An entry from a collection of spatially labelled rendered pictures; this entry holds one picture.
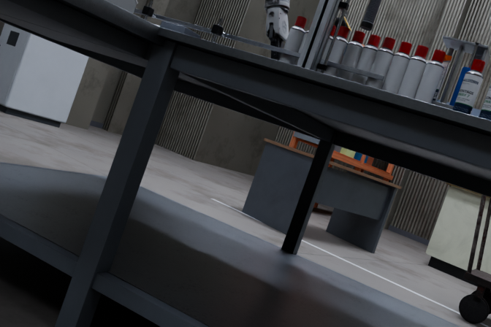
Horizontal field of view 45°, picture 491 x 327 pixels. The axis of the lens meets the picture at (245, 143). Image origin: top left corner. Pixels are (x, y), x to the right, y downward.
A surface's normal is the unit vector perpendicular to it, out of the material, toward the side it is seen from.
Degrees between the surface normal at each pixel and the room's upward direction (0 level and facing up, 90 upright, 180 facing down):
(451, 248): 90
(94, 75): 90
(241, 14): 90
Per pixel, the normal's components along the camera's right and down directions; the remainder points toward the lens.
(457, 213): -0.58, -0.19
